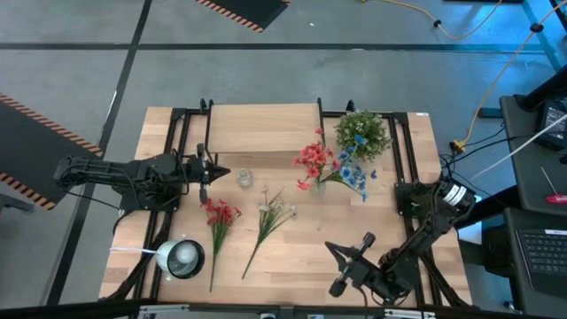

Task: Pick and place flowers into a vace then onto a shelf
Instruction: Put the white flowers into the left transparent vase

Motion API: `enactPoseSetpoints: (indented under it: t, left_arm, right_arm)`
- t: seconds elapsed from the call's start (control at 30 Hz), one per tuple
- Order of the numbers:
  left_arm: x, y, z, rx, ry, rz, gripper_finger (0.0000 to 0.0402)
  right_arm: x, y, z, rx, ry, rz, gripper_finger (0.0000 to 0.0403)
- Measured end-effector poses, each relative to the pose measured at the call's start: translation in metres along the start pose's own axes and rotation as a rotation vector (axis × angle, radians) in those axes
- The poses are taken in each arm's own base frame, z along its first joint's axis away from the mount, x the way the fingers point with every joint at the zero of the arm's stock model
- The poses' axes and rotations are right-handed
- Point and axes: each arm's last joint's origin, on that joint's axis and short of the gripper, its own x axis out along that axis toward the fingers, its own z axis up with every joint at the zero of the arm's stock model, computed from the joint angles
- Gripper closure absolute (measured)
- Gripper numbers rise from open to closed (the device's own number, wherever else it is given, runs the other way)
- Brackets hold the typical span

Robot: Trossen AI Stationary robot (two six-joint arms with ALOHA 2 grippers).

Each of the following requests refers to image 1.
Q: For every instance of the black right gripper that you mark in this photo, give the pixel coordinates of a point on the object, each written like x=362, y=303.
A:
x=367, y=277

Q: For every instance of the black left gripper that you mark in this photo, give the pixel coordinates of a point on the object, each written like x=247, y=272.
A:
x=197, y=169

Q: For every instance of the ribbed round glass vase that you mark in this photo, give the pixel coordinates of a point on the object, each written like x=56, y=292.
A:
x=244, y=178

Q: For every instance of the red artificial flower bunch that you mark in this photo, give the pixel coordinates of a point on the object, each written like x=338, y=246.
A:
x=314, y=157
x=219, y=217

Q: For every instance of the white artificial flower bunch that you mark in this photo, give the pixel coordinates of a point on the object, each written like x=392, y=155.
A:
x=268, y=221

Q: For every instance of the diamond-patterned glass vase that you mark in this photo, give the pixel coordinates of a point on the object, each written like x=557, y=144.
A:
x=318, y=187

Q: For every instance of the blue artificial flower bunch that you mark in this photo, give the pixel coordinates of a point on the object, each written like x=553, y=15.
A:
x=350, y=173

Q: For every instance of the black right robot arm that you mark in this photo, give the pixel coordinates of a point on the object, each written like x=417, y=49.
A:
x=405, y=254

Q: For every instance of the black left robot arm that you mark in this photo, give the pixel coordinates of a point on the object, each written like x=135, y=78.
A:
x=102, y=170

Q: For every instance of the wooden shelf with black legs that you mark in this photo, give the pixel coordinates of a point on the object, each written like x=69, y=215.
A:
x=263, y=128

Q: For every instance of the white spot lamp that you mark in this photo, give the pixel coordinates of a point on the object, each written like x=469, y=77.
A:
x=179, y=261

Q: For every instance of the white strip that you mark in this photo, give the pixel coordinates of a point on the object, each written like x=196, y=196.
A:
x=133, y=251

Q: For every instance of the white paper sheet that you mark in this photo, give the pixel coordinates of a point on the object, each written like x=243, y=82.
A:
x=471, y=232

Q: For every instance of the green potted plant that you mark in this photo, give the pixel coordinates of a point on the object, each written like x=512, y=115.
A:
x=367, y=128

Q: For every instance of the black mat with striped edge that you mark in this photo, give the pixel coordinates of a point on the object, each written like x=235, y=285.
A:
x=26, y=146
x=248, y=9

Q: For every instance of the black side desk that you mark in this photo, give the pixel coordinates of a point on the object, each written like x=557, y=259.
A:
x=527, y=186

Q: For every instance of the black laptop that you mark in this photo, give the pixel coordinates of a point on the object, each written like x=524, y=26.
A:
x=545, y=257

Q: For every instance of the black tablet device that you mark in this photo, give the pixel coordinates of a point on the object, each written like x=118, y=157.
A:
x=553, y=128

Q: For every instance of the blue metal frame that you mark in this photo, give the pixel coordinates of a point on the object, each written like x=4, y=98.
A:
x=552, y=53

